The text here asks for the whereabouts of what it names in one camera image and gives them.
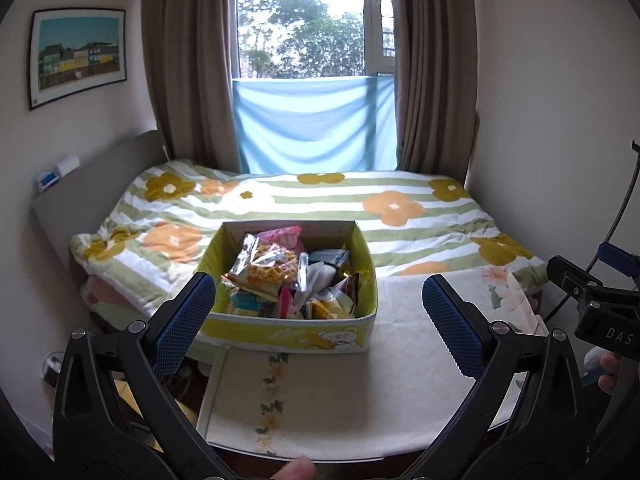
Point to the green cartoon storage box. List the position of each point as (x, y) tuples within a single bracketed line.
[(280, 335)]

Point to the clear waffle packet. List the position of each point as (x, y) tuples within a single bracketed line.
[(267, 265)]

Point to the striped floral blanket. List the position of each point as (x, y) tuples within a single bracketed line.
[(425, 230)]

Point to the framed wall picture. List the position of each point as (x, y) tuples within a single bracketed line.
[(77, 55)]

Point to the small floor device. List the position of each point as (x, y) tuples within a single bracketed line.
[(51, 372)]

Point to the pink green folded bedding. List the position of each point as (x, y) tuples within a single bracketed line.
[(115, 297)]

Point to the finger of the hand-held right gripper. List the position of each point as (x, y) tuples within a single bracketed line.
[(620, 260), (570, 275)]

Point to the cream floral tablecloth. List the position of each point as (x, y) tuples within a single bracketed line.
[(360, 390)]

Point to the grey bed headboard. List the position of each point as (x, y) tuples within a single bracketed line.
[(85, 190)]

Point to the silver white snack packet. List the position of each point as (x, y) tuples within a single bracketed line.
[(312, 280)]

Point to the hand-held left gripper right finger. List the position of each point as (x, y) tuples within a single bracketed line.
[(452, 325)]

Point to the light blue cloth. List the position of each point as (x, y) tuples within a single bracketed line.
[(310, 125)]

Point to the person's right hand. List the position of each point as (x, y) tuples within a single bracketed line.
[(610, 372)]

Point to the teal snack packet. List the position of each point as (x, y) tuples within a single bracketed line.
[(327, 258)]

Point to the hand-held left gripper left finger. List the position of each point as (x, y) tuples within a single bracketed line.
[(185, 320)]

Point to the white soft object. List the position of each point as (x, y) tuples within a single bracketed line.
[(594, 357)]

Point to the person's left hand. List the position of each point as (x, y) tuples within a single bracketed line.
[(292, 470)]

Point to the window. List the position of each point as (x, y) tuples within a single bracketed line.
[(300, 20)]

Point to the white blue box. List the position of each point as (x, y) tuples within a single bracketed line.
[(57, 172)]

